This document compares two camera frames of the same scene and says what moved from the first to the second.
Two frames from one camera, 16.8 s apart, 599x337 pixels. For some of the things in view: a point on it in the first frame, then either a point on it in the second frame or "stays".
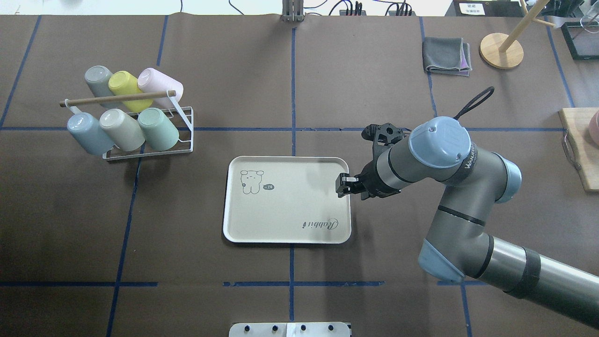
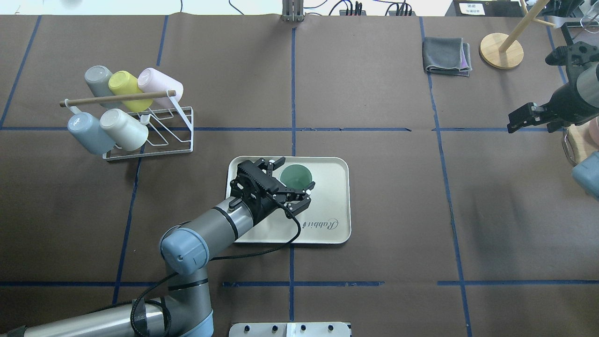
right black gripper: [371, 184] -> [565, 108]
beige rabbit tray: [285, 199] stays
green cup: [159, 132] -> [295, 176]
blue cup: [87, 131] stays
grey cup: [97, 78] stays
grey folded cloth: [449, 55] stays
